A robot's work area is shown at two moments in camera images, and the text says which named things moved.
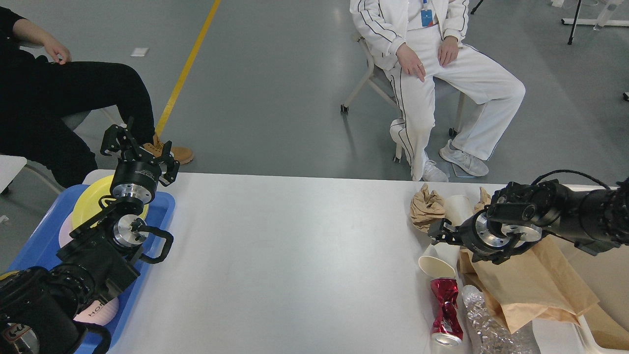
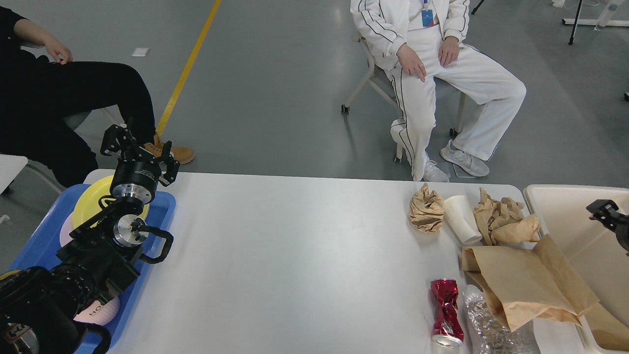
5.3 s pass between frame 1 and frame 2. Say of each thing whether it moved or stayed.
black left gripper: stayed
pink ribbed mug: stayed
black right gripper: moved
